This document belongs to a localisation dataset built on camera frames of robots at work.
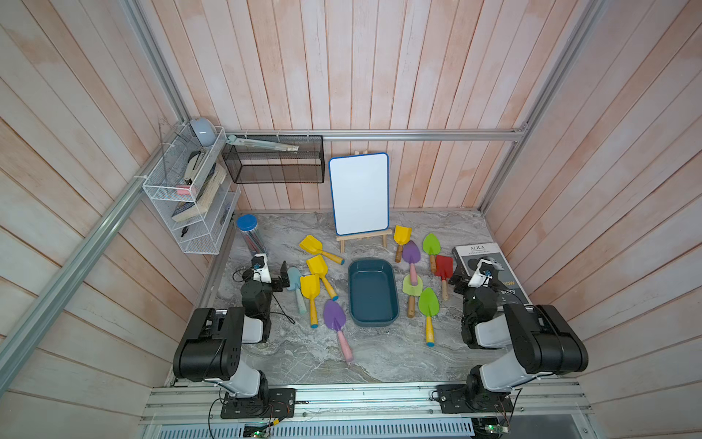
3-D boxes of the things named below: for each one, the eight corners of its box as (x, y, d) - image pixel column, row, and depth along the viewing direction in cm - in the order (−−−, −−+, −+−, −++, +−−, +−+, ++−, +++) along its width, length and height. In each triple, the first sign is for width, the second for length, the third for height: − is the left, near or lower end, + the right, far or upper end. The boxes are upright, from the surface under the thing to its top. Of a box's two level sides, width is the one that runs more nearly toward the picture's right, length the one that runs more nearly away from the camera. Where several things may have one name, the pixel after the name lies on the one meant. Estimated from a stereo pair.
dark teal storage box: (347, 326, 89) (348, 319, 84) (347, 266, 104) (347, 257, 100) (397, 326, 89) (400, 319, 84) (390, 266, 104) (392, 257, 100)
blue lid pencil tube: (252, 263, 105) (236, 232, 90) (250, 248, 110) (235, 216, 95) (268, 259, 106) (255, 227, 91) (265, 245, 111) (253, 212, 96)
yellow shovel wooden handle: (394, 261, 106) (394, 258, 104) (394, 228, 117) (395, 225, 115) (412, 263, 105) (413, 260, 104) (410, 229, 117) (411, 226, 115)
